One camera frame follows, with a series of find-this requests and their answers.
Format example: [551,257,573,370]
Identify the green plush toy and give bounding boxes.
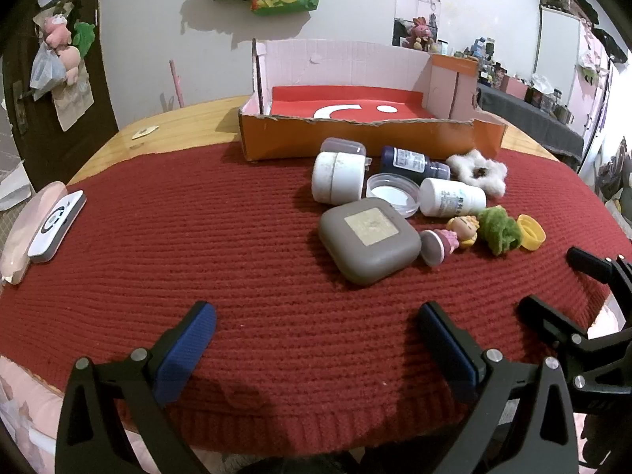
[74,21,96,57]

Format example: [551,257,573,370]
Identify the yellow bottle cap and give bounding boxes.
[517,214,546,251]

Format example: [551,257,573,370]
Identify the white papers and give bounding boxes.
[0,158,35,213]

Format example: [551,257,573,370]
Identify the orange cardboard box red bottom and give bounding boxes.
[238,38,508,162]

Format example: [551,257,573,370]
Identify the white flat device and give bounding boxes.
[28,190,86,262]

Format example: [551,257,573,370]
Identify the white cabinet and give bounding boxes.
[533,5,600,134]

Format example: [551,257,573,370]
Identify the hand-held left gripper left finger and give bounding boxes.
[55,300,218,474]

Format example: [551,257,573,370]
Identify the pink cloth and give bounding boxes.
[0,355,65,474]

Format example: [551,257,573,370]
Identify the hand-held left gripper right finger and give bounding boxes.
[417,301,578,474]

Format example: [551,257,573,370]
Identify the white pill bottle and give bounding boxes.
[419,178,487,217]

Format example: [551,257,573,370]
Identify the grey square case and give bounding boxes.
[318,197,422,286]

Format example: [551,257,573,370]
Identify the green fluffy scrunchie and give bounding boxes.
[476,206,524,256]

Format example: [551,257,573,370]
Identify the row of small containers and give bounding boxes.
[451,34,576,124]

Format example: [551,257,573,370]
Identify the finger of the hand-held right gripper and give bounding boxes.
[517,295,632,406]
[566,246,632,329]

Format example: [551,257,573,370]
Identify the pink stick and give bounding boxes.
[169,59,184,109]

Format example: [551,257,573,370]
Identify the clear round plastic lid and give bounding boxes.
[365,173,423,218]

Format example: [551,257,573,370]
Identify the clear plastic bag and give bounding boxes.
[30,44,67,102]

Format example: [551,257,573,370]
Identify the small doll figure yellow hair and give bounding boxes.
[419,214,480,266]

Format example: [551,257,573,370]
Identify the white fluffy ring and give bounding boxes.
[446,149,509,198]

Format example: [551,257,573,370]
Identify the dark blue bottle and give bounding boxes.
[380,145,452,184]

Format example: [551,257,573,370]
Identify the dark grey covered table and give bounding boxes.
[476,84,586,169]

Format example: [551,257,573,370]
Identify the pink oval case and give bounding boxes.
[0,181,67,286]

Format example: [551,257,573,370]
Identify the dark brown door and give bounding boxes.
[0,0,119,193]

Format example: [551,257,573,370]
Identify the red knitted cloth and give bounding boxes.
[0,144,628,455]

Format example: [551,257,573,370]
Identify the pile of plush toys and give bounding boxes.
[595,138,632,218]

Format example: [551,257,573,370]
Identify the white round jar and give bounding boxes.
[312,151,367,205]

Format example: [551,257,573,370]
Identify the small clear plastic container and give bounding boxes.
[320,137,367,159]

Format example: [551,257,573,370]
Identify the pale pink plush toy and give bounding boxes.
[58,45,82,85]

